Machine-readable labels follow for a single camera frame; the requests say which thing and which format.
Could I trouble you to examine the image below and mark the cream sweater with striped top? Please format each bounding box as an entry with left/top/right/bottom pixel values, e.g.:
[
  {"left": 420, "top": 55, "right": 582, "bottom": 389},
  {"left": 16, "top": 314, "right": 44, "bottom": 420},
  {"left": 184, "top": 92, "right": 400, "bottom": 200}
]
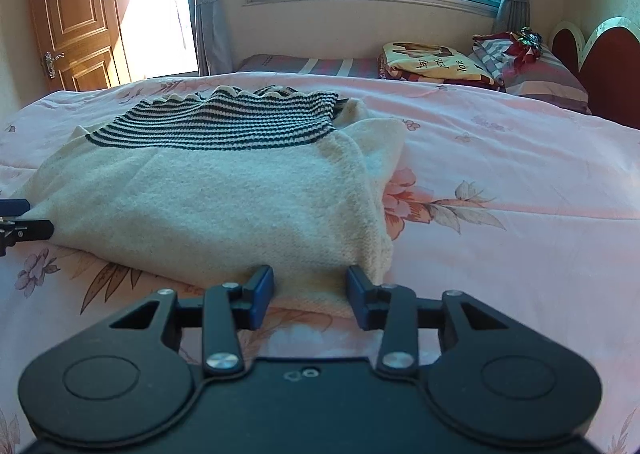
[{"left": 20, "top": 85, "right": 407, "bottom": 316}]

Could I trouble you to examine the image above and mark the pink floral bed sheet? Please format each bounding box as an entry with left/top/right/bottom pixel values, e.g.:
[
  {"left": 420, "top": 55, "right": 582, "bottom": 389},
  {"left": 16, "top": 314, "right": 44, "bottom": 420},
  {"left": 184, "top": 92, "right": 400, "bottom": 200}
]
[{"left": 1, "top": 72, "right": 639, "bottom": 453}]

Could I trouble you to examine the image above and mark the brown wooden door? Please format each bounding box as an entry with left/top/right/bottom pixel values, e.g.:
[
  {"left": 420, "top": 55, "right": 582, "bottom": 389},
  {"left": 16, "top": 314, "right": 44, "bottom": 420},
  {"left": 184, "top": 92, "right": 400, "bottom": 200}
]
[{"left": 29, "top": 0, "right": 131, "bottom": 92}]

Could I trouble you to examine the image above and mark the striped pillow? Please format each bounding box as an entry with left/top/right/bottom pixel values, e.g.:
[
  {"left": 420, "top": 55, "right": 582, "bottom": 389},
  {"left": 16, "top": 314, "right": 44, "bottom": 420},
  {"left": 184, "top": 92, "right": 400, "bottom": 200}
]
[{"left": 472, "top": 40, "right": 591, "bottom": 115}]

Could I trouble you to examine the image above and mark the grey left curtain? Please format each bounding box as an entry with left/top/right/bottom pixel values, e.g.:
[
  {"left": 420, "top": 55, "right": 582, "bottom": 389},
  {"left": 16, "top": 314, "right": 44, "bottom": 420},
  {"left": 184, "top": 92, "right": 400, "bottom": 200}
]
[{"left": 188, "top": 0, "right": 233, "bottom": 76}]

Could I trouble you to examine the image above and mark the yellow red folded blanket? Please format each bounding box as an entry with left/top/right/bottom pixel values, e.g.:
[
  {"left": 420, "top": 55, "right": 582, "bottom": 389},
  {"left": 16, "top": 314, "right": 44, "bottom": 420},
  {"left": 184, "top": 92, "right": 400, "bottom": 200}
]
[{"left": 378, "top": 42, "right": 502, "bottom": 91}]

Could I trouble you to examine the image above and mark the red shiny item on pillow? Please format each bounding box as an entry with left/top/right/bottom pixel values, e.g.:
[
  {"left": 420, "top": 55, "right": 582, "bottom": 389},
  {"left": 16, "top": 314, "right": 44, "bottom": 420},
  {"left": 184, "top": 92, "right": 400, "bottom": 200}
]
[{"left": 473, "top": 27, "right": 542, "bottom": 69}]

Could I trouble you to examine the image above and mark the red white headboard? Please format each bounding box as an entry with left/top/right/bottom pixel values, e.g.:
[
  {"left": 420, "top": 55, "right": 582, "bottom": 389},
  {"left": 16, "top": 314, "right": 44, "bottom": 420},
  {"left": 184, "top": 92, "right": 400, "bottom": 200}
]
[{"left": 550, "top": 16, "right": 640, "bottom": 129}]

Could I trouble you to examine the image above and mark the striped mattress cover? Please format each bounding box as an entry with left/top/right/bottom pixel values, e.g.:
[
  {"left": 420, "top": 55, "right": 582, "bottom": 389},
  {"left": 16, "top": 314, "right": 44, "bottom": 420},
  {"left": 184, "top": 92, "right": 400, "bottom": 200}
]
[{"left": 238, "top": 54, "right": 381, "bottom": 79}]

